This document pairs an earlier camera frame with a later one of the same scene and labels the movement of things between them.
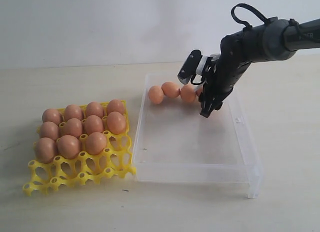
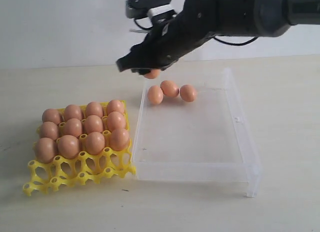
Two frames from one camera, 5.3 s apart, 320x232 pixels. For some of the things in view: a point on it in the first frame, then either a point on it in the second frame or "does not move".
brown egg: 72,126 does not move
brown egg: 188,93 to 120,138
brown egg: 93,123 does not move
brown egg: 68,146 does not move
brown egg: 198,91 to 153,74
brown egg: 94,108 does not move
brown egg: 72,111 does not move
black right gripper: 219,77 to 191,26
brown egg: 115,105 does not move
